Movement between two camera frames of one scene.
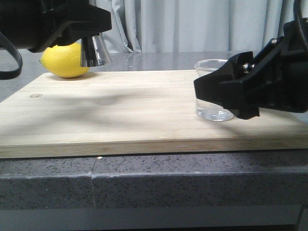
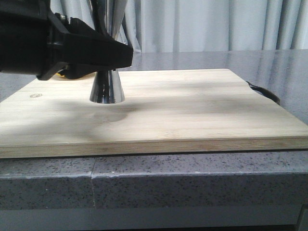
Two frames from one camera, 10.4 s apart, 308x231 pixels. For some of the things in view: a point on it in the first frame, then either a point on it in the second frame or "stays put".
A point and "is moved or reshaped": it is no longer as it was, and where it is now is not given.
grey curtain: x=193 y=26 stays put
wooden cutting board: x=102 y=113 stays put
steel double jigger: x=93 y=51 is moved or reshaped
